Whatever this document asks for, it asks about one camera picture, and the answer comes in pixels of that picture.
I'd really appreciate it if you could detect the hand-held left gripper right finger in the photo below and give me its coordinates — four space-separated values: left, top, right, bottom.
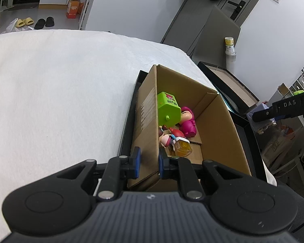
159 149 244 200

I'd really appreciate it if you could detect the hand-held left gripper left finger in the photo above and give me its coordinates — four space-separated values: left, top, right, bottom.
56 147 141 199

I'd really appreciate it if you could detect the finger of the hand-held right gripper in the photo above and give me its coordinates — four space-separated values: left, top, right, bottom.
276 113 298 121
253 108 276 122

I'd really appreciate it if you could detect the lavender toy figure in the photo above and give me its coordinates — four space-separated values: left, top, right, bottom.
246 102 277 135

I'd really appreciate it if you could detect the yellow perfume bottle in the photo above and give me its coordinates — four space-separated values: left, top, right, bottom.
170 137 193 158

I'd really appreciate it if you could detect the red-haired toy figure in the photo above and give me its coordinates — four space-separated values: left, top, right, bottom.
159 125 185 149

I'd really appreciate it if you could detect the black tray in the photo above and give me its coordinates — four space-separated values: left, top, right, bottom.
118 70 268 183

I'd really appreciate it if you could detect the brown cardboard box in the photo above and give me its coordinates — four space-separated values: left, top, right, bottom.
127 64 252 192

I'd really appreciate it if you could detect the pink toy figure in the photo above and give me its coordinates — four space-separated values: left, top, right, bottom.
179 106 198 138

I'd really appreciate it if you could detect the green block toy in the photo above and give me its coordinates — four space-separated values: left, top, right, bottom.
157 92 181 129

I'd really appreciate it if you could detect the black box lid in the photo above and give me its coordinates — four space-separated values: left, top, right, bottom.
198 61 260 113

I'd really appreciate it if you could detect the yellow cap bottle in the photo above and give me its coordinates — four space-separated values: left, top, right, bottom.
224 37 237 56

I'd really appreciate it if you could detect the grey folded board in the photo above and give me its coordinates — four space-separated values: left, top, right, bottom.
193 5 241 68

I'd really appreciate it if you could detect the white bed blanket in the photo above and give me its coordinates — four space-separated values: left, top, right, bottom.
0 30 218 243

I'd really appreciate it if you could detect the white shelf rack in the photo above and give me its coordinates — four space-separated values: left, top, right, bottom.
78 0 102 30

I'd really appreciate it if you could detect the orange cardboard box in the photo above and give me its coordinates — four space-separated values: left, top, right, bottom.
66 0 85 20

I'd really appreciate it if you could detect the white plastic bag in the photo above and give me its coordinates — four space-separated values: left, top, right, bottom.
2 18 35 33

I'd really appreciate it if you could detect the black door handle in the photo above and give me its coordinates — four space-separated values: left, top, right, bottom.
228 0 246 20

